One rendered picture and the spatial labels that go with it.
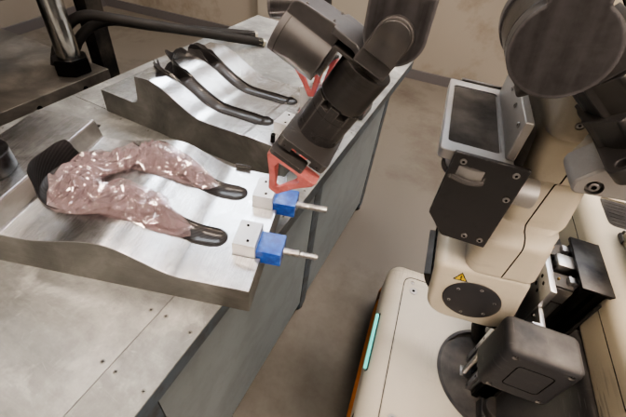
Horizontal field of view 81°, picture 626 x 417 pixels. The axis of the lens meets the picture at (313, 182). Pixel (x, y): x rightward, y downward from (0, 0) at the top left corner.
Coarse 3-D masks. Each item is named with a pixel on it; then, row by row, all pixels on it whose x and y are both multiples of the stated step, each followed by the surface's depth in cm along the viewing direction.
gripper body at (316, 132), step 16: (320, 96) 40; (304, 112) 43; (320, 112) 41; (336, 112) 40; (288, 128) 42; (304, 128) 43; (320, 128) 42; (336, 128) 41; (288, 144) 42; (304, 144) 42; (320, 144) 43; (336, 144) 46; (320, 160) 42
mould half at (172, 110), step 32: (160, 64) 101; (192, 64) 87; (128, 96) 87; (160, 96) 80; (192, 96) 82; (224, 96) 86; (288, 96) 90; (160, 128) 87; (192, 128) 81; (224, 128) 77; (256, 128) 77; (256, 160) 78
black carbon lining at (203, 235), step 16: (64, 144) 65; (32, 160) 60; (48, 160) 63; (64, 160) 66; (32, 176) 59; (208, 192) 66; (224, 192) 68; (240, 192) 68; (192, 224) 60; (192, 240) 58; (208, 240) 59; (224, 240) 59
